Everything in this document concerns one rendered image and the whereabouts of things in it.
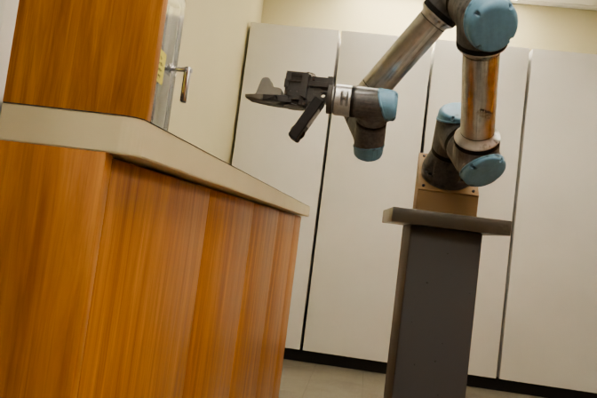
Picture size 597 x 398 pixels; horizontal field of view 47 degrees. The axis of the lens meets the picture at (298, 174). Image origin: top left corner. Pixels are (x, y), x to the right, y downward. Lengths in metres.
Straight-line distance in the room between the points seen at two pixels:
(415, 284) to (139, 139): 1.33
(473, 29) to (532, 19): 3.74
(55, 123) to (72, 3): 0.75
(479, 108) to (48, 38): 0.98
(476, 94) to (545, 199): 2.96
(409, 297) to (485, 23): 0.79
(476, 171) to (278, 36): 3.06
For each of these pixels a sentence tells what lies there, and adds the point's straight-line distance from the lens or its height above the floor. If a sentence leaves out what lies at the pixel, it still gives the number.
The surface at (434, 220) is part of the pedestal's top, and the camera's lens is 1.89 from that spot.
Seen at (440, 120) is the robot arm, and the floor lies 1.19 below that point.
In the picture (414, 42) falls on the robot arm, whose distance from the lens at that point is 1.72.
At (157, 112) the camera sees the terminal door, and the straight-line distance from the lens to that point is 1.67.
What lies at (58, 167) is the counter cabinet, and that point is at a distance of 0.74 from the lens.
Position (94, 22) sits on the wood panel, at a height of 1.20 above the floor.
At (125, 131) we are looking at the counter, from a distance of 0.72.
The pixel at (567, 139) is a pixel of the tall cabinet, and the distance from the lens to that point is 4.68.
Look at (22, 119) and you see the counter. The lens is 0.76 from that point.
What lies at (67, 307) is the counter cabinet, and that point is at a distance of 0.73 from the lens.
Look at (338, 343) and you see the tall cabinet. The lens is 4.52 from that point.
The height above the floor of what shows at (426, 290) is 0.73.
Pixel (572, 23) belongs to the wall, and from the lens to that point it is 5.34.
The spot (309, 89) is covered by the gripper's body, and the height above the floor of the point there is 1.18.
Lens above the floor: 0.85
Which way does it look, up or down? 5 degrees up
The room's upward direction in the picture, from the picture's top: 7 degrees clockwise
